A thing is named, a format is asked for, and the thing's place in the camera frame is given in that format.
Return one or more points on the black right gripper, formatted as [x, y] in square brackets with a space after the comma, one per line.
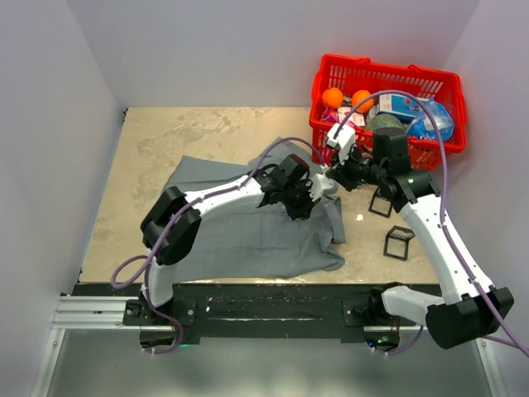
[340, 173]

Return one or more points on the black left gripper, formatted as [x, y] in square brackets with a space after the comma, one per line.
[304, 210]

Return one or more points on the grey button-up shirt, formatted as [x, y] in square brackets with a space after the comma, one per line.
[257, 242]

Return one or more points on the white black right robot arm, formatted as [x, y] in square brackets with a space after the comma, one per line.
[469, 305]

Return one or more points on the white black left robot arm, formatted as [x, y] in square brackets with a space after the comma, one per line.
[170, 228]

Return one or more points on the green melon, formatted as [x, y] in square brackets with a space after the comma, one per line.
[385, 124]

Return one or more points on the pink white small box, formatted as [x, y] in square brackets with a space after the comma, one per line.
[337, 115]

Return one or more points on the orange fruit right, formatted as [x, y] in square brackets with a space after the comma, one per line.
[362, 101]

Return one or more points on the orange fruit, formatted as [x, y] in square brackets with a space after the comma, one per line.
[332, 98]
[362, 101]

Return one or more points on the orange fruit left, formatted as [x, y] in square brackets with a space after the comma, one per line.
[332, 98]

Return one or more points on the red plastic shopping basket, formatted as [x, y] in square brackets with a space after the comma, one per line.
[351, 74]

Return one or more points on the white blue light bulb box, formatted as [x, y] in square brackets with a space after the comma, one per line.
[399, 106]

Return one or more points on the blue plastic bag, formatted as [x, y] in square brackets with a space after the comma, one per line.
[431, 116]

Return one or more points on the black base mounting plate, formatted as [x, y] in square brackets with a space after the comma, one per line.
[278, 311]

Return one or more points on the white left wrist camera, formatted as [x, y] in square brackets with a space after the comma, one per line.
[320, 186]

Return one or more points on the black rectangular frame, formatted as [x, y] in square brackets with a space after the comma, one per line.
[379, 205]

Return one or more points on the black open box frame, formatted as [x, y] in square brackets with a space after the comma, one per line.
[397, 242]

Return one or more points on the aluminium frame rail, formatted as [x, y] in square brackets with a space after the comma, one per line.
[76, 313]

